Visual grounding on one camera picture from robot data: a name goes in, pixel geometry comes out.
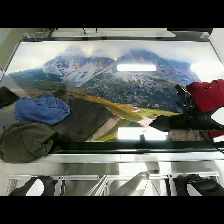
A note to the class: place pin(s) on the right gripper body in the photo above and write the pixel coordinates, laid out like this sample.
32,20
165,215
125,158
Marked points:
181,122

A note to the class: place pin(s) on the blue T-shirt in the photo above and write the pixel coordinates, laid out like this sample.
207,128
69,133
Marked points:
41,109

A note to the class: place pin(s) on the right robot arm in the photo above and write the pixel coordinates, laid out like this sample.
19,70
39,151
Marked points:
208,122

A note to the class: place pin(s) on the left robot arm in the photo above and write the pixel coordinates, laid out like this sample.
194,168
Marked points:
50,185

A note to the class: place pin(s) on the red garment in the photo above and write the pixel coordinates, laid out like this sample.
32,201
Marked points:
208,95

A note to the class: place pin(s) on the olive green garment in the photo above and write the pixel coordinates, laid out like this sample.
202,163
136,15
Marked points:
25,141

